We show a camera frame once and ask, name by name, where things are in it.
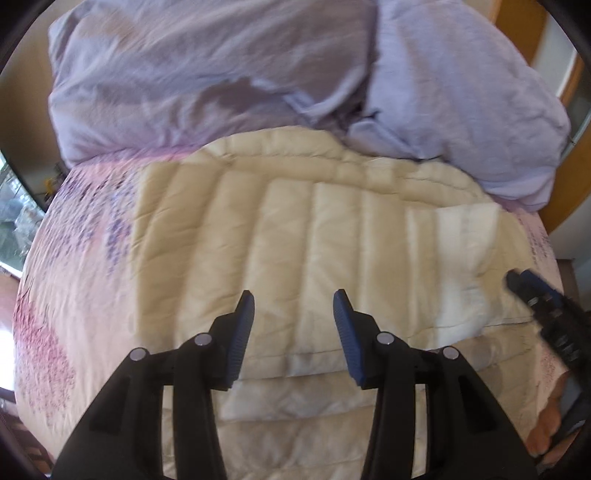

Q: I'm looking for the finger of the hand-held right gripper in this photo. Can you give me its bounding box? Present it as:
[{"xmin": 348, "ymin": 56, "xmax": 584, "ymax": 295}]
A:
[{"xmin": 506, "ymin": 270, "xmax": 566, "ymax": 317}]

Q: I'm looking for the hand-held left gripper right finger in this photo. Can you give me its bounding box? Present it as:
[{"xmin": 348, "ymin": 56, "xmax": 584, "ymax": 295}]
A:
[{"xmin": 333, "ymin": 289, "xmax": 539, "ymax": 480}]

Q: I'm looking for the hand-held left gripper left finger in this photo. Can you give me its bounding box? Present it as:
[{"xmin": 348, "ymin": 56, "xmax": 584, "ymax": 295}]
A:
[{"xmin": 51, "ymin": 290, "xmax": 256, "ymax": 480}]

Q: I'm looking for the cream puffer jacket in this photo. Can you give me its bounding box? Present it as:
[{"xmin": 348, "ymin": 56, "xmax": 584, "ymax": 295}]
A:
[{"xmin": 131, "ymin": 129, "xmax": 532, "ymax": 480}]

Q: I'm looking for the person's right hand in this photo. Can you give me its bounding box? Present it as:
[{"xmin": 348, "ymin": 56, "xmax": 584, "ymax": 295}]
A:
[{"xmin": 527, "ymin": 373, "xmax": 578, "ymax": 459}]

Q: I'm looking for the floral bed sheet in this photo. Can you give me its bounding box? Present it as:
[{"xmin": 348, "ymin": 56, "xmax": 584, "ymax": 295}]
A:
[{"xmin": 11, "ymin": 143, "xmax": 572, "ymax": 462}]

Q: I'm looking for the lavender pillow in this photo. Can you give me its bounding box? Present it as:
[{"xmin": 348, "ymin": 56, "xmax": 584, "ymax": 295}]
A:
[{"xmin": 346, "ymin": 0, "xmax": 571, "ymax": 213}]

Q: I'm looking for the glass window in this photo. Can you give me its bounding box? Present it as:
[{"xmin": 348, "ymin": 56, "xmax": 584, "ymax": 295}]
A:
[{"xmin": 0, "ymin": 150, "xmax": 63, "ymax": 278}]

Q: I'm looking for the lavender duvet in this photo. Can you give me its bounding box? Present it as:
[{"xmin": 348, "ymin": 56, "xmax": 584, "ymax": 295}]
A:
[{"xmin": 46, "ymin": 0, "xmax": 384, "ymax": 163}]

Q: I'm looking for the wooden frame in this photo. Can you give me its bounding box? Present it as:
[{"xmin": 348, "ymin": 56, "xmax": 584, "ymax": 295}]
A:
[{"xmin": 488, "ymin": 0, "xmax": 591, "ymax": 109}]

